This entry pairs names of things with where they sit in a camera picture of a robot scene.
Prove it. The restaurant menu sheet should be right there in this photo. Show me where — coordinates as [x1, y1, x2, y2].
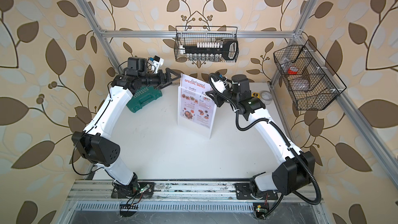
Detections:
[178, 74, 216, 130]

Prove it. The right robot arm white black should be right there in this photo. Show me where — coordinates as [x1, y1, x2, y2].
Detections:
[206, 73, 321, 205]

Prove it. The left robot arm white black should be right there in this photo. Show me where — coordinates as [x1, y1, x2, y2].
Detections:
[72, 56, 181, 190]

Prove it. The green tool case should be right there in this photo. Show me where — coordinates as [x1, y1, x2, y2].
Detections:
[126, 87, 162, 113]

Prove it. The yellow tape measure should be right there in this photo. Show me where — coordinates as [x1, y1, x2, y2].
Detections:
[252, 92, 260, 99]

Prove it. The black socket holder set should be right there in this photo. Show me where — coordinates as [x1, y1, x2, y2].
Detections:
[175, 39, 239, 61]

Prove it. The red lidded container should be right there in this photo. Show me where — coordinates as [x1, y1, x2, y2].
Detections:
[287, 66, 299, 75]

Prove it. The clear plastic container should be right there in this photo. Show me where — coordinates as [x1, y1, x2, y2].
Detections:
[290, 78, 311, 92]

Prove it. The black corrugated cable conduit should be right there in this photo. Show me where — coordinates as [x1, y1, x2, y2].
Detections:
[208, 73, 322, 206]

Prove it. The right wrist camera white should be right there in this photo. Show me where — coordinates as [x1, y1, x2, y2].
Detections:
[211, 75, 231, 93]

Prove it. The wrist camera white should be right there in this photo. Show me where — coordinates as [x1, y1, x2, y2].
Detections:
[148, 56, 164, 71]
[211, 75, 231, 93]

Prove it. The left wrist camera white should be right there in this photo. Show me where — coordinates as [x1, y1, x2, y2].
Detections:
[148, 56, 164, 71]

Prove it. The black wire basket back wall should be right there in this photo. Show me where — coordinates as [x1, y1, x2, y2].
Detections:
[174, 25, 239, 63]

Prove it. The black wire basket wall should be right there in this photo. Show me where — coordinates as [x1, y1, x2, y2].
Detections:
[174, 25, 239, 63]
[273, 40, 347, 111]

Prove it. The aluminium frame crossbar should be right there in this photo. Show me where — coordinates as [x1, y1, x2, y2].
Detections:
[100, 29, 296, 39]

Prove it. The black wire basket right wall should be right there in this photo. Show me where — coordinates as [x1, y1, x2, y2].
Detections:
[273, 40, 347, 111]

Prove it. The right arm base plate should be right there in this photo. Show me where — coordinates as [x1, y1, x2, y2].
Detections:
[234, 182, 279, 201]

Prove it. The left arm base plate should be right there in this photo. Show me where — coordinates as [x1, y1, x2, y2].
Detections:
[111, 181, 155, 199]

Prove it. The aluminium mounting rail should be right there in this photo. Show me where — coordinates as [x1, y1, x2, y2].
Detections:
[66, 179, 324, 202]

